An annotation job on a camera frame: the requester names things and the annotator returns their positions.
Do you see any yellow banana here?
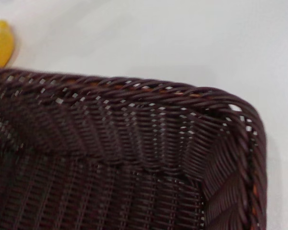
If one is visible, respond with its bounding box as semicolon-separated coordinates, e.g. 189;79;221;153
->
0;20;16;69

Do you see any dark brown woven basket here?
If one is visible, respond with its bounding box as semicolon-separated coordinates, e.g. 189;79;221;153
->
0;68;268;230

